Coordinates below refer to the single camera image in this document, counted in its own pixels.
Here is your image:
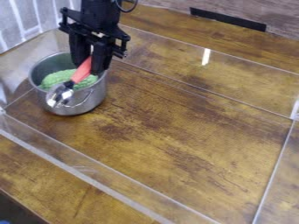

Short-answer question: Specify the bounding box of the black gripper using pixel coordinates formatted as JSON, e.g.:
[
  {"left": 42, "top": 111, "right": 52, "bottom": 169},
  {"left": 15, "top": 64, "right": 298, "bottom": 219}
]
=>
[{"left": 60, "top": 0, "right": 131, "bottom": 75}]

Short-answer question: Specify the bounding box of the pink handled metal spoon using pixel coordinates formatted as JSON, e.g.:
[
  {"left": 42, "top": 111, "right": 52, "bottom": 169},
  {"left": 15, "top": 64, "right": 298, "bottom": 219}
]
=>
[{"left": 46, "top": 57, "right": 91, "bottom": 108}]

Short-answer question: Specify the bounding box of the stainless steel pot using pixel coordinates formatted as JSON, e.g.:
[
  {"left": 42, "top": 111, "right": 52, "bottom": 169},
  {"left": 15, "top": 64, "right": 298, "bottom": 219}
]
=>
[{"left": 28, "top": 52, "right": 108, "bottom": 116}]

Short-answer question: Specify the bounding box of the green bumpy toy gourd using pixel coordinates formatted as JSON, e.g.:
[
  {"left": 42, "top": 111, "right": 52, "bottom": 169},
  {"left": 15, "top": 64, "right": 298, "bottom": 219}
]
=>
[{"left": 39, "top": 69, "right": 99, "bottom": 91}]

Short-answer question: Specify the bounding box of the black strip on table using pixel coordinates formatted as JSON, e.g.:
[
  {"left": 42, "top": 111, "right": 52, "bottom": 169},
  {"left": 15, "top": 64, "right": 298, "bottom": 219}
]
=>
[{"left": 190, "top": 7, "right": 267, "bottom": 32}]

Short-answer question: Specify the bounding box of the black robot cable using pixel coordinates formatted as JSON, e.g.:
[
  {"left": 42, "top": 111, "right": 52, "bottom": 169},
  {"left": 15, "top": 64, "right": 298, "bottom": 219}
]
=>
[{"left": 115, "top": 0, "right": 139, "bottom": 14}]

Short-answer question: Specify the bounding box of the clear acrylic tray enclosure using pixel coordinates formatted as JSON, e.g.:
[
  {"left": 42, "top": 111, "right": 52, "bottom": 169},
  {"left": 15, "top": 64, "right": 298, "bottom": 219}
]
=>
[{"left": 0, "top": 28, "right": 299, "bottom": 224}]

